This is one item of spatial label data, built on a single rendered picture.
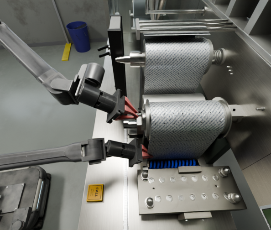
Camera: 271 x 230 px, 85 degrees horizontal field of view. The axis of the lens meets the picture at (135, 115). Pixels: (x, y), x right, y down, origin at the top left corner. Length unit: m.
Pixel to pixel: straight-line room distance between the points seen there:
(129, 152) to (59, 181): 1.41
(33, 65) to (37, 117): 2.01
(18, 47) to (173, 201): 0.75
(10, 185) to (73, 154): 1.33
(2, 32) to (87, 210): 0.75
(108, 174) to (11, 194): 1.13
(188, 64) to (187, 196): 0.50
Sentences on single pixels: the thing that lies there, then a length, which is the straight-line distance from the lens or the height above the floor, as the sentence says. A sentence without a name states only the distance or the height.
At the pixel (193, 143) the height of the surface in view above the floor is 1.19.
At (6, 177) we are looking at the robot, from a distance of 1.91.
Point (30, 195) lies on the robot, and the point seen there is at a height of 0.24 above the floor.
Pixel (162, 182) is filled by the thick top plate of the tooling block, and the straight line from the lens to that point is 0.68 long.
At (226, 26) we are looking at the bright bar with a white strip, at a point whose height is 1.45.
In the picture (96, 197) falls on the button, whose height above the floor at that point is 0.92.
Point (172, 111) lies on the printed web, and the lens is 0.49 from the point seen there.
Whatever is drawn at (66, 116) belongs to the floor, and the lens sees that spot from 2.34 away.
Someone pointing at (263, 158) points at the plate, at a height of 1.25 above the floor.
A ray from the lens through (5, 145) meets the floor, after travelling 2.47.
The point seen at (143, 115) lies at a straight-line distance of 0.49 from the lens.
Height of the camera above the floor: 1.67
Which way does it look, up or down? 52 degrees down
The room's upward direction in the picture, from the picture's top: straight up
